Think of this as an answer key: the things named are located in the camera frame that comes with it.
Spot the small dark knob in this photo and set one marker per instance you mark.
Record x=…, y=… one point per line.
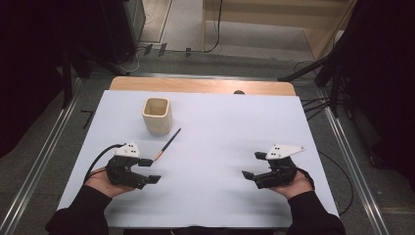
x=239, y=92

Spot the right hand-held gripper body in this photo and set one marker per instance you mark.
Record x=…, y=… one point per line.
x=280, y=171

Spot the beige square pen holder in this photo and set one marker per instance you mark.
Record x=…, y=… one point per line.
x=158, y=122

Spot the dark curtain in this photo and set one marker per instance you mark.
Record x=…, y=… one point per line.
x=385, y=81
x=29, y=65

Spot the black cabinet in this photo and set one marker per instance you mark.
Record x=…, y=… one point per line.
x=122, y=26

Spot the white table mat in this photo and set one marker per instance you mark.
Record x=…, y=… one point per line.
x=212, y=182

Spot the wooden table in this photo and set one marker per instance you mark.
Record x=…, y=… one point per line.
x=195, y=85

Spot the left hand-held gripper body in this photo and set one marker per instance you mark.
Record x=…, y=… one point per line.
x=122, y=169

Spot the light wooden shelf unit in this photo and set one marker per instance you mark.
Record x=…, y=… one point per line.
x=277, y=19

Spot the dark pencil with orange end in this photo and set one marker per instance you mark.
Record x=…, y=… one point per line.
x=168, y=143

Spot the metal floor rail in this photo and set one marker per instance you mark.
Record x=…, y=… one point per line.
x=355, y=169
x=39, y=156

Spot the person's right hand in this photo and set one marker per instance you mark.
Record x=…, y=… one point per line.
x=295, y=187

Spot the black stand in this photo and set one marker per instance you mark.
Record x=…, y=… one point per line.
x=334, y=84
x=67, y=78

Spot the person's left hand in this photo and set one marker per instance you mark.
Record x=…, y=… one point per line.
x=101, y=184

